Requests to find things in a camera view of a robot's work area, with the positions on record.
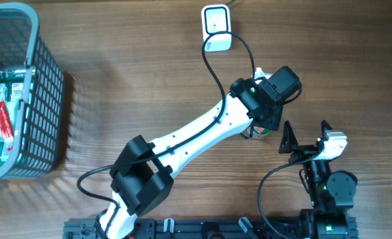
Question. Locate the green lid jar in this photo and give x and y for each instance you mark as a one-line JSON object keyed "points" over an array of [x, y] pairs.
{"points": [[254, 132]]}

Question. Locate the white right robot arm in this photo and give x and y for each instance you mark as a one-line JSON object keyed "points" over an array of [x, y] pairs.
{"points": [[331, 193]]}

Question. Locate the grey plastic mesh basket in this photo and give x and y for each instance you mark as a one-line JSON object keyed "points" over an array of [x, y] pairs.
{"points": [[39, 113]]}

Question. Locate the red sachet stick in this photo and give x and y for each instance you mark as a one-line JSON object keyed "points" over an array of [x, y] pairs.
{"points": [[6, 127]]}

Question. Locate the white barcode scanner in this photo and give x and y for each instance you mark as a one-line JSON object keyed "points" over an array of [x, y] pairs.
{"points": [[216, 18]]}

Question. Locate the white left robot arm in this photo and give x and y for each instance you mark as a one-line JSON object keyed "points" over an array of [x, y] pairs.
{"points": [[143, 174]]}

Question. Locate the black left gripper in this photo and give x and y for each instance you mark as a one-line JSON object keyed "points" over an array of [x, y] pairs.
{"points": [[274, 120]]}

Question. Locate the green glove packet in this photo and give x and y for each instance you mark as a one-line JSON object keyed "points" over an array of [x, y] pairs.
{"points": [[12, 83]]}

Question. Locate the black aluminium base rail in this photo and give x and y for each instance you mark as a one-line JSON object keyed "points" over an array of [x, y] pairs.
{"points": [[291, 227]]}

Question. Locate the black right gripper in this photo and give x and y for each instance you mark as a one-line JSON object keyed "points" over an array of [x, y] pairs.
{"points": [[290, 143]]}

